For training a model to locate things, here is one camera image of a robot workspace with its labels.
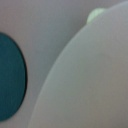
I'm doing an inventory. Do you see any black burner top left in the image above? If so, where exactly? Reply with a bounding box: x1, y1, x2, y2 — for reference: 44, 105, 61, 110
0, 33, 27, 121

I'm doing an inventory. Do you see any pink stove top board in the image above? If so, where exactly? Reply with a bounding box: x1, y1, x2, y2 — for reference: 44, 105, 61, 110
0, 0, 128, 128

